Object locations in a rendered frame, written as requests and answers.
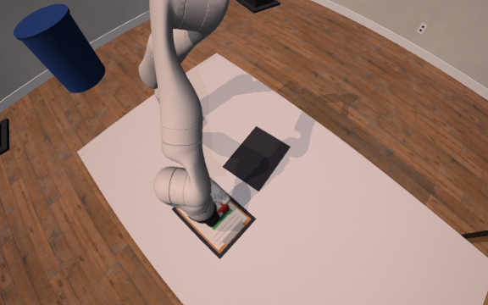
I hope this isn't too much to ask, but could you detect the red self-inking stamp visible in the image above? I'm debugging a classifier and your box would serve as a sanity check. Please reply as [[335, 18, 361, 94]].
[[215, 203, 230, 216]]

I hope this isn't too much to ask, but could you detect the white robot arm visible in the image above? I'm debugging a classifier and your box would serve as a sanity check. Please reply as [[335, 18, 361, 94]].
[[139, 0, 230, 216]]

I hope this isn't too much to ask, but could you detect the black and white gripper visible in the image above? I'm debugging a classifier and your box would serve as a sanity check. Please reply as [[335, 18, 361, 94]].
[[186, 178, 230, 227]]

